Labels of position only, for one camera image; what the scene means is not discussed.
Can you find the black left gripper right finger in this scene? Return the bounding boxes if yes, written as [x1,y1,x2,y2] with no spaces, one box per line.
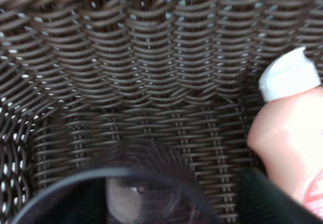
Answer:
[238,169,322,224]

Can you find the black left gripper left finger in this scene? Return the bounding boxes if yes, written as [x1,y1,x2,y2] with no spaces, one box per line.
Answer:
[47,181,107,223]

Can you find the translucent purple plastic cup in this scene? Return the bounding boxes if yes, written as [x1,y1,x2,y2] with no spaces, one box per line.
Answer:
[13,139,220,223]

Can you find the pink lotion bottle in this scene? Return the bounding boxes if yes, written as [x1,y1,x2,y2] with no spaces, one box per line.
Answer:
[247,47,322,218]

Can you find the dark brown wicker basket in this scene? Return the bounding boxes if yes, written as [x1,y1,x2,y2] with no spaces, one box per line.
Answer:
[1,0,322,223]

